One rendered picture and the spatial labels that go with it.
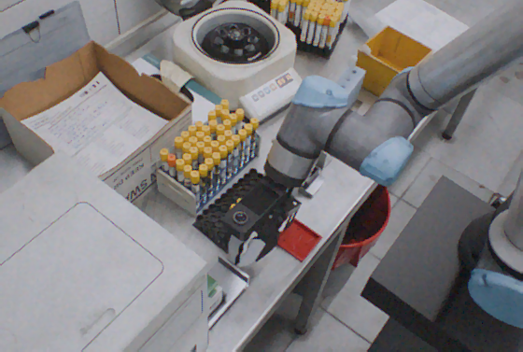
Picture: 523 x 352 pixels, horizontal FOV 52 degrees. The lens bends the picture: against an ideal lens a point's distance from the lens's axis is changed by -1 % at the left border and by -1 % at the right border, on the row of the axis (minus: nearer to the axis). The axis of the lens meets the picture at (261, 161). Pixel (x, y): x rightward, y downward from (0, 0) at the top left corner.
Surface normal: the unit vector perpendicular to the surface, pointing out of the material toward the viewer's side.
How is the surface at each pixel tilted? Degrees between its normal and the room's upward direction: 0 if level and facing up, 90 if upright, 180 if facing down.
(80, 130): 0
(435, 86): 88
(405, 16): 1
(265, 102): 25
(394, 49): 90
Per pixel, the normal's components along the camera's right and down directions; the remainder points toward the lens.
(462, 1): 0.07, -0.62
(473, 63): -0.64, 0.55
